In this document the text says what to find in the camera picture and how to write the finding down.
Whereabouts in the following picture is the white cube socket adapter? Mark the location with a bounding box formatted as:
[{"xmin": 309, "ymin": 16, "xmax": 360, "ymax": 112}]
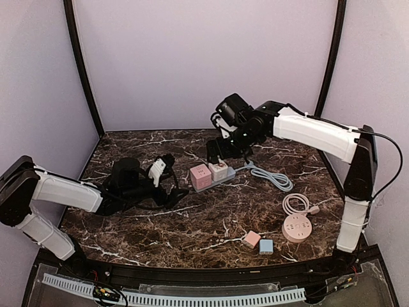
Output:
[{"xmin": 208, "ymin": 162, "xmax": 228, "ymax": 182}]

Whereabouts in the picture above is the blue power strip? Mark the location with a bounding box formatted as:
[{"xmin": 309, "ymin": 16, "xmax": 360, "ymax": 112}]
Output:
[{"xmin": 192, "ymin": 167, "xmax": 236, "ymax": 193}]

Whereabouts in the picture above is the pink cube socket adapter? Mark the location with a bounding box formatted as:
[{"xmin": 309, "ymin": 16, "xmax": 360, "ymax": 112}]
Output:
[{"xmin": 189, "ymin": 164, "xmax": 212, "ymax": 190}]

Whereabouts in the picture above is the small pink charger plug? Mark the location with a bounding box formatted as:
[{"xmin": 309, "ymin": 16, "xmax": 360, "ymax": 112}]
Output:
[{"xmin": 242, "ymin": 231, "xmax": 261, "ymax": 249}]

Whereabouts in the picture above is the small blue charger plug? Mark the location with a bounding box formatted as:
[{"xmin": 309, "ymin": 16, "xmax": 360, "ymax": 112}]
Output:
[{"xmin": 259, "ymin": 239, "xmax": 274, "ymax": 255}]

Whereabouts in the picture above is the pink round power socket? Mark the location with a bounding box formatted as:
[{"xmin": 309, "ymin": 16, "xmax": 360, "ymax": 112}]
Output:
[{"xmin": 282, "ymin": 214, "xmax": 312, "ymax": 243}]

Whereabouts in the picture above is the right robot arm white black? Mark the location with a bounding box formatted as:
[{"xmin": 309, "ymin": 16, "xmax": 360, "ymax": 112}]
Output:
[{"xmin": 206, "ymin": 93, "xmax": 397, "ymax": 276}]

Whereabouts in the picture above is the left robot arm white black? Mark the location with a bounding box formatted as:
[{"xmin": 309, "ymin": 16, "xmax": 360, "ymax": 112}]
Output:
[{"xmin": 1, "ymin": 154, "xmax": 189, "ymax": 262}]

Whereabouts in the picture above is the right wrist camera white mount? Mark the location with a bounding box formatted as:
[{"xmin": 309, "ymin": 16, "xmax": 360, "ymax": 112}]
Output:
[{"xmin": 210, "ymin": 112, "xmax": 237, "ymax": 139}]

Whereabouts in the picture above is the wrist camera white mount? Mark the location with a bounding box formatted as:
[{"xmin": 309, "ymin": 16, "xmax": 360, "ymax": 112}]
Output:
[
  {"xmin": 148, "ymin": 153, "xmax": 175, "ymax": 188},
  {"xmin": 210, "ymin": 112, "xmax": 237, "ymax": 139}
]

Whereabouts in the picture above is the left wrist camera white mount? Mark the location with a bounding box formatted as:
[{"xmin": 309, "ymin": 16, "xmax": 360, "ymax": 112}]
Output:
[{"xmin": 148, "ymin": 153, "xmax": 175, "ymax": 188}]

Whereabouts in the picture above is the blue power strip cable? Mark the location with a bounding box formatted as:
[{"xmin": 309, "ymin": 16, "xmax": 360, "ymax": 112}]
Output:
[{"xmin": 235, "ymin": 161, "xmax": 294, "ymax": 191}]

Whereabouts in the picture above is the white pink coiled cable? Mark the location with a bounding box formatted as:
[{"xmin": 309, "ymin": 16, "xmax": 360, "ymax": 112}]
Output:
[{"xmin": 282, "ymin": 193, "xmax": 320, "ymax": 217}]

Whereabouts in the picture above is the white slotted cable duct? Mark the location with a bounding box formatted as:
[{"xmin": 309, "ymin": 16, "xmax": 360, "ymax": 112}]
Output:
[{"xmin": 42, "ymin": 273, "xmax": 306, "ymax": 306}]

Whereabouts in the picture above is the black table front rail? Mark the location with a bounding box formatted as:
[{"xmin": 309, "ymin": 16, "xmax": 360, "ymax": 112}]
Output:
[{"xmin": 60, "ymin": 242, "xmax": 362, "ymax": 288}]

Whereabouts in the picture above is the right black frame post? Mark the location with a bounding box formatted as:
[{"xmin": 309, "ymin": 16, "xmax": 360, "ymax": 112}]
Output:
[{"xmin": 314, "ymin": 0, "xmax": 347, "ymax": 118}]

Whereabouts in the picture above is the black frame post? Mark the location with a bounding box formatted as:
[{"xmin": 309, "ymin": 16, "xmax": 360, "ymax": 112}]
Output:
[
  {"xmin": 63, "ymin": 0, "xmax": 105, "ymax": 138},
  {"xmin": 314, "ymin": 0, "xmax": 347, "ymax": 118}
]

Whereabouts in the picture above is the left black frame post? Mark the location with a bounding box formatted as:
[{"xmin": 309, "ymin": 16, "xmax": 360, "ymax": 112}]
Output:
[{"xmin": 63, "ymin": 0, "xmax": 105, "ymax": 138}]

